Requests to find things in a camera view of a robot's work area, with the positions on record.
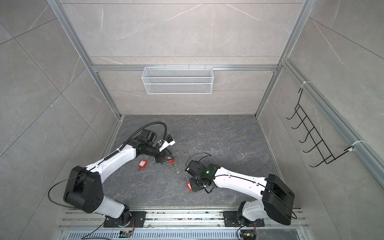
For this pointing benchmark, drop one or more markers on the black wire hook rack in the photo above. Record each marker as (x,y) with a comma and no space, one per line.
(314,136)

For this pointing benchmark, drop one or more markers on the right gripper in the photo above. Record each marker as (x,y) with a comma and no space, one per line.
(194,188)

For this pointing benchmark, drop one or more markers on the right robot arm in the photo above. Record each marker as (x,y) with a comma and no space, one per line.
(273,198)

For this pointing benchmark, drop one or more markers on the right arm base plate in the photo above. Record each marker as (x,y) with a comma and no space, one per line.
(232,219)

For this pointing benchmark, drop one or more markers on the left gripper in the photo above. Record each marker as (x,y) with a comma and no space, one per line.
(162,158)

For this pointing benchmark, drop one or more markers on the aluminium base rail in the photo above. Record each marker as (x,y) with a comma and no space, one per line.
(155,218)

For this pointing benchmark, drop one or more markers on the white wire mesh basket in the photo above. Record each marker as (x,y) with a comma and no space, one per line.
(178,80)

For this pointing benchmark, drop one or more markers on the red padlock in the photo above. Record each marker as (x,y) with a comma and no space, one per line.
(172,165)
(142,165)
(188,183)

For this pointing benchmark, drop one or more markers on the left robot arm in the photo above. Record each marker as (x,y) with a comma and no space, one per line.
(84,189)

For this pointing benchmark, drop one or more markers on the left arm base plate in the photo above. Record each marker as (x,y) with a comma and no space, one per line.
(126,220)

